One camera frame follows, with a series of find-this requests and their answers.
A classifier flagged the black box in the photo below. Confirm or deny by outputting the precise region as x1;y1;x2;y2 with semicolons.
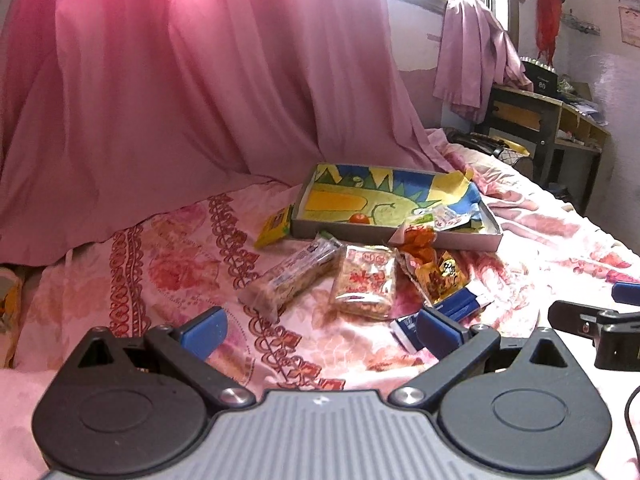
520;57;561;95

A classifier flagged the yellow patterned cloth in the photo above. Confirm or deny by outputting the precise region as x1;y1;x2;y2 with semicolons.
0;265;23;366

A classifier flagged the yellow green snack packet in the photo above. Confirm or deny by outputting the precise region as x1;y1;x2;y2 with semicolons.
254;204;295;248

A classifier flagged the lilac window curtain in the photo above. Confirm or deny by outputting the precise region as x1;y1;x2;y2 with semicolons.
431;0;535;123

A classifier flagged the wooden desk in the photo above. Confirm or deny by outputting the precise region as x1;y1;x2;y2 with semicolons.
482;82;612;211

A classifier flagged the red wall hanging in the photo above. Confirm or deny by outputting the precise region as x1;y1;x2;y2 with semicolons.
535;0;568;66

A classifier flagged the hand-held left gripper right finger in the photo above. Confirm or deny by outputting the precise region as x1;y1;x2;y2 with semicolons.
387;307;571;407

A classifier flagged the black bag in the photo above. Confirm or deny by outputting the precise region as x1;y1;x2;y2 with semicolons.
445;130;531;161

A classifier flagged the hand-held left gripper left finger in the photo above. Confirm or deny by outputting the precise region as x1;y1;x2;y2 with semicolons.
75;306;257;407

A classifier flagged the blue white snack packet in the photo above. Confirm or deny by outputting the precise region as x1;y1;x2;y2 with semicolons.
390;287;495;353

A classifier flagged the small white red packet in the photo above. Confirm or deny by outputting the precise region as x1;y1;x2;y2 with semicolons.
431;204;475;235

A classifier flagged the colourful printed cardboard box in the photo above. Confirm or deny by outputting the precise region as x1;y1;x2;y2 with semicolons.
290;161;505;252

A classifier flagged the black cable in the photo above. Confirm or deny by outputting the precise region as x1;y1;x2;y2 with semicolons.
625;385;640;461

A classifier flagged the pink bed curtain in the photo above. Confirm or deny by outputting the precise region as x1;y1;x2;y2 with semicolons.
0;0;451;263

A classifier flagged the orange chicken snack packet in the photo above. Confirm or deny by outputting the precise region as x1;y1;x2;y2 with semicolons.
395;212;441;281

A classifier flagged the clear cereal bar packet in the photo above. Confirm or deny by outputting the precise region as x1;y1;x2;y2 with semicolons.
239;232;345;321

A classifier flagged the clear red-print peanut packet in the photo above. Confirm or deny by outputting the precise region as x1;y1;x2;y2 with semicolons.
331;244;398;321

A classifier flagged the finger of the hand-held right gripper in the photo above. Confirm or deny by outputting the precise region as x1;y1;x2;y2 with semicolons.
611;281;640;307
547;299;640;371

